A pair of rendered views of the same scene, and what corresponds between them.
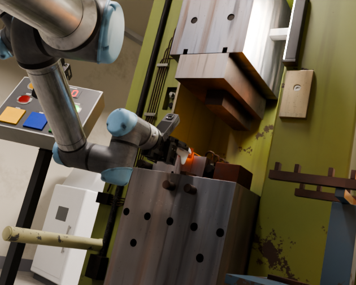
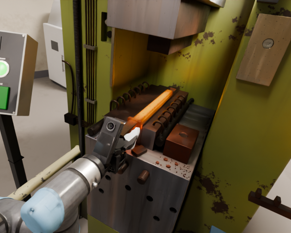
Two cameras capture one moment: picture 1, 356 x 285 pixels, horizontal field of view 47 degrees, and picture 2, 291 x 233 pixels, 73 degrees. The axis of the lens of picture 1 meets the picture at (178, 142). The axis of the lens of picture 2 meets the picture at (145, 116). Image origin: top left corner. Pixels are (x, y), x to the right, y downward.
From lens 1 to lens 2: 0.99 m
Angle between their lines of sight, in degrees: 43
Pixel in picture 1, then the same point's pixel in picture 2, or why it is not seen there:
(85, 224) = not seen: hidden behind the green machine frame
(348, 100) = not seen: outside the picture
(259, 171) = (196, 76)
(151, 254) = (117, 202)
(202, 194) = (154, 178)
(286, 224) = (224, 171)
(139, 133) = (74, 211)
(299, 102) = (266, 65)
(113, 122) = (30, 224)
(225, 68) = (175, 22)
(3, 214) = not seen: hidden behind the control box
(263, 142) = (201, 49)
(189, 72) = (124, 21)
